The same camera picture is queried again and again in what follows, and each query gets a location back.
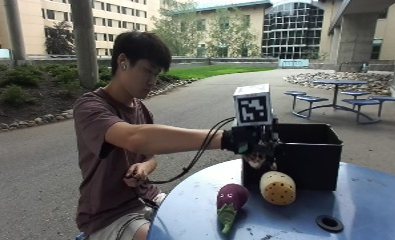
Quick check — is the dark green tree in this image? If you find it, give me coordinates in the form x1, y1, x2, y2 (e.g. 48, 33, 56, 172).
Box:
44, 20, 78, 56

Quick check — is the blue round picnic table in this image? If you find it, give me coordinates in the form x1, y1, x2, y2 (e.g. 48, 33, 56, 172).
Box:
283, 79, 395, 125

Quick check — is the black table hole ring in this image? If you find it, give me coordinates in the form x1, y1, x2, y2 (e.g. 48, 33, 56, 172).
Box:
315, 214, 345, 234

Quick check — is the beige building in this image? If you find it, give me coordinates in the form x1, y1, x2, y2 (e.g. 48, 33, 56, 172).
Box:
0, 0, 161, 58

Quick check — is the white marker cube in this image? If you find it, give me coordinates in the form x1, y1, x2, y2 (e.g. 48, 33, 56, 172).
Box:
232, 83, 275, 128

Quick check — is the yellow dotted soft toy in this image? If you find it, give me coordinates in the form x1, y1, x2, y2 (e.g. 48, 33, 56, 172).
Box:
259, 170, 299, 207

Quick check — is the black plastic bin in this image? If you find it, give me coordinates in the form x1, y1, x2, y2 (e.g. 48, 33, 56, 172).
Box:
241, 122, 345, 192

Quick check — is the green lawn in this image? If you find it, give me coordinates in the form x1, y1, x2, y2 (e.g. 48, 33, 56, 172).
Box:
164, 64, 277, 81

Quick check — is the light blue railing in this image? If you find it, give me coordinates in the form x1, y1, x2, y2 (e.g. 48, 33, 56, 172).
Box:
277, 58, 312, 70

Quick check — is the concrete pillar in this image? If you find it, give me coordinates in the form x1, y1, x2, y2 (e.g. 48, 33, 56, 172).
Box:
336, 12, 381, 65

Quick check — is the the person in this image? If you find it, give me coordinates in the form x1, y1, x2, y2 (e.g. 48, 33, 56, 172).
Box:
72, 31, 228, 240

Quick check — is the brown white soft toy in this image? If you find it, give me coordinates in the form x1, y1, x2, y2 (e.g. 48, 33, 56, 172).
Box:
245, 152, 269, 170

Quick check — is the dark glass building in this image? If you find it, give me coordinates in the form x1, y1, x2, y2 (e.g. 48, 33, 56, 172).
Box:
260, 1, 327, 61

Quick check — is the black glove cable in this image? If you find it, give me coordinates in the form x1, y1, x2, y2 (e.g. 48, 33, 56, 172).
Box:
127, 116, 237, 185

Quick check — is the pale green tree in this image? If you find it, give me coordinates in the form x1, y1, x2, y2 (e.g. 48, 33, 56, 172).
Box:
151, 0, 261, 58

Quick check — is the row of border stones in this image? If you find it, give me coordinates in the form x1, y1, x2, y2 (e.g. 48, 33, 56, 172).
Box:
0, 77, 200, 137

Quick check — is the thick grey pole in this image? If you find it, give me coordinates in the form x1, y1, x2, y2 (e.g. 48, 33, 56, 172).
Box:
70, 0, 100, 90

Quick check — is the thin grey pole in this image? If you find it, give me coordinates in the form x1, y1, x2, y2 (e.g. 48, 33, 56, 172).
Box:
3, 0, 30, 65

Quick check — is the purple eggplant soft toy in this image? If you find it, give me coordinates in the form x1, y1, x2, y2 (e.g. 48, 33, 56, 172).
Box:
216, 182, 251, 235

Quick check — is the bed of grey rocks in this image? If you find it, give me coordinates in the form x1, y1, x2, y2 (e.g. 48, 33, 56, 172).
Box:
283, 70, 394, 97

